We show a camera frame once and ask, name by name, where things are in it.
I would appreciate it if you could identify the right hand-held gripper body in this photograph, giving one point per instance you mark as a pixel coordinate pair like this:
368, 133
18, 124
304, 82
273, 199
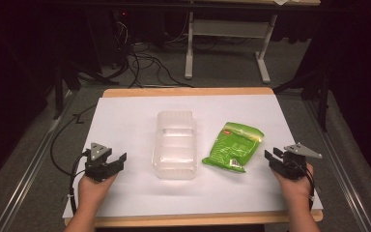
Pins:
294, 164

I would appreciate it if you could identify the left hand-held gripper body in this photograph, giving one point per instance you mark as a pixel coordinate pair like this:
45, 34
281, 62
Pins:
96, 167

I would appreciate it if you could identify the green snack bag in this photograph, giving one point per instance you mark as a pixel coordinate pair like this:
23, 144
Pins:
233, 148

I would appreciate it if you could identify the clear plastic container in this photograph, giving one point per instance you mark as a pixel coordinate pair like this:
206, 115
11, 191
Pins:
175, 145

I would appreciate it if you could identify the person's left hand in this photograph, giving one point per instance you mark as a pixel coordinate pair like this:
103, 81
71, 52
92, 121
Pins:
93, 190

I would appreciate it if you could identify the person's right hand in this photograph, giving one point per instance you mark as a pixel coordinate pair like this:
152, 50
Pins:
294, 190

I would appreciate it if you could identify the white paper sheet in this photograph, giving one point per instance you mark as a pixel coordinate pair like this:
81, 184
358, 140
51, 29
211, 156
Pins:
135, 129

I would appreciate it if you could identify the black stand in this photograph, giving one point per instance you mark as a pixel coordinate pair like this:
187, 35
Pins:
323, 96
58, 93

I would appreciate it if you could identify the black computer tower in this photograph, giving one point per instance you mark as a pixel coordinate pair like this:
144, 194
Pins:
109, 35

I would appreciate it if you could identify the metal floor rail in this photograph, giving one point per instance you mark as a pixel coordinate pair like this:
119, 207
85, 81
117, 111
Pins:
29, 174
338, 167

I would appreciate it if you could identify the white metal desk frame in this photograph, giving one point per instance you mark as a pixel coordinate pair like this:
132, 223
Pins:
189, 58

